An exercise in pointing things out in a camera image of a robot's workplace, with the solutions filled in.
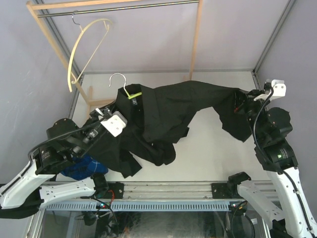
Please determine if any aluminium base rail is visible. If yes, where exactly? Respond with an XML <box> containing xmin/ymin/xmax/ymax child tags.
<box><xmin>39</xmin><ymin>180</ymin><xmax>307</xmax><ymax>201</ymax></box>

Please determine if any left camera cable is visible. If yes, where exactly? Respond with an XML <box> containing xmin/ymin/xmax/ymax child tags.
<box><xmin>27</xmin><ymin>116</ymin><xmax>109</xmax><ymax>159</ymax></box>

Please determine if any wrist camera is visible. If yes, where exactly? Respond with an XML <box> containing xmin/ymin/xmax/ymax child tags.
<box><xmin>101</xmin><ymin>111</ymin><xmax>127</xmax><ymax>137</ymax></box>
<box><xmin>253</xmin><ymin>78</ymin><xmax>288</xmax><ymax>102</ymax></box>

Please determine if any black mounting plate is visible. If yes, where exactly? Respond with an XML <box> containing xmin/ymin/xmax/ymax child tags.
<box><xmin>211</xmin><ymin>183</ymin><xmax>239</xmax><ymax>199</ymax></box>
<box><xmin>97</xmin><ymin>182</ymin><xmax>124</xmax><ymax>199</ymax></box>

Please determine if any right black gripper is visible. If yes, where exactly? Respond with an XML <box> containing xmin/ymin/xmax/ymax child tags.
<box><xmin>233</xmin><ymin>88</ymin><xmax>271</xmax><ymax>141</ymax></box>

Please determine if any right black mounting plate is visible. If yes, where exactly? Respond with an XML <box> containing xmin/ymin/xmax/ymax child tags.
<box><xmin>211</xmin><ymin>183</ymin><xmax>239</xmax><ymax>199</ymax></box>

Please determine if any cream hanger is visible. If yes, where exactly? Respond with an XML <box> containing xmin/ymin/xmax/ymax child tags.
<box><xmin>66</xmin><ymin>17</ymin><xmax>113</xmax><ymax>93</ymax></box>

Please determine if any camera cable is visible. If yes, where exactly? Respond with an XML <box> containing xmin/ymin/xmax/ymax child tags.
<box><xmin>254</xmin><ymin>85</ymin><xmax>313</xmax><ymax>229</ymax></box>
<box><xmin>27</xmin><ymin>116</ymin><xmax>109</xmax><ymax>159</ymax></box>

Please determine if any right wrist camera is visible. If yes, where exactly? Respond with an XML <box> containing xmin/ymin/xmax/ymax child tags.
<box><xmin>253</xmin><ymin>78</ymin><xmax>288</xmax><ymax>102</ymax></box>

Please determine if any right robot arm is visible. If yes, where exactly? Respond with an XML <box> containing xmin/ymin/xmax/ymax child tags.
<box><xmin>227</xmin><ymin>89</ymin><xmax>317</xmax><ymax>238</ymax></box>

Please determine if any grey slotted cable duct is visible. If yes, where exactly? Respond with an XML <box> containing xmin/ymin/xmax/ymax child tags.
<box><xmin>46</xmin><ymin>200</ymin><xmax>238</xmax><ymax>212</ymax></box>

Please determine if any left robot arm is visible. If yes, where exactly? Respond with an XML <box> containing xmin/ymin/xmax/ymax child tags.
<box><xmin>0</xmin><ymin>108</ymin><xmax>127</xmax><ymax>219</ymax></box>

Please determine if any green hanger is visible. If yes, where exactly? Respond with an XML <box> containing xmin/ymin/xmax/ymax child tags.
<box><xmin>108</xmin><ymin>73</ymin><xmax>142</xmax><ymax>100</ymax></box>

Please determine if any right camera cable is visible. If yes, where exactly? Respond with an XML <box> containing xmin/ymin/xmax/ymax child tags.
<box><xmin>254</xmin><ymin>85</ymin><xmax>313</xmax><ymax>229</ymax></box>

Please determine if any wooden clothes rack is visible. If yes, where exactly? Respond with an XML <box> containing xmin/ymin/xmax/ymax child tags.
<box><xmin>26</xmin><ymin>0</ymin><xmax>206</xmax><ymax>124</ymax></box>

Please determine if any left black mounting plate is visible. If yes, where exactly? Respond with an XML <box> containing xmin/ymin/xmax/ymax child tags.
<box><xmin>97</xmin><ymin>182</ymin><xmax>124</xmax><ymax>199</ymax></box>

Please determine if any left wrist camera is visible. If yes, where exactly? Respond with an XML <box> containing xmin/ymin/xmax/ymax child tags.
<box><xmin>101</xmin><ymin>111</ymin><xmax>127</xmax><ymax>137</ymax></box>

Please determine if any blue plaid shirt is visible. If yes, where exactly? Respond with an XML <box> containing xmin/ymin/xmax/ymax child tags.
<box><xmin>60</xmin><ymin>155</ymin><xmax>108</xmax><ymax>180</ymax></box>

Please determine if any black shirt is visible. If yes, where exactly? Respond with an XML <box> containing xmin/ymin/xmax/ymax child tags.
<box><xmin>87</xmin><ymin>81</ymin><xmax>252</xmax><ymax>177</ymax></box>

